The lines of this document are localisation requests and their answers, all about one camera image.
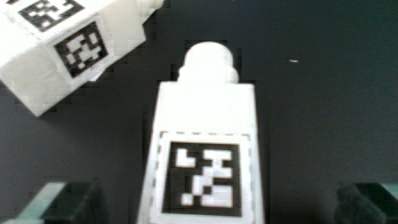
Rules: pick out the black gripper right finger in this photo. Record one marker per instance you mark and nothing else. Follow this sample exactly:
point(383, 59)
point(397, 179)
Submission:
point(367, 203)

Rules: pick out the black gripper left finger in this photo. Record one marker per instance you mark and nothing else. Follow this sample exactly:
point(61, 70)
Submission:
point(79, 206)

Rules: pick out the white table leg with tag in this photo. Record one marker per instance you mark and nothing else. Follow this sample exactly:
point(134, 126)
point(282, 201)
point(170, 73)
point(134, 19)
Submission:
point(202, 187)

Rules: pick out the white table leg centre right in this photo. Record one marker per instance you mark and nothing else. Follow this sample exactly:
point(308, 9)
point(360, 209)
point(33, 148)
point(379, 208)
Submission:
point(65, 38)

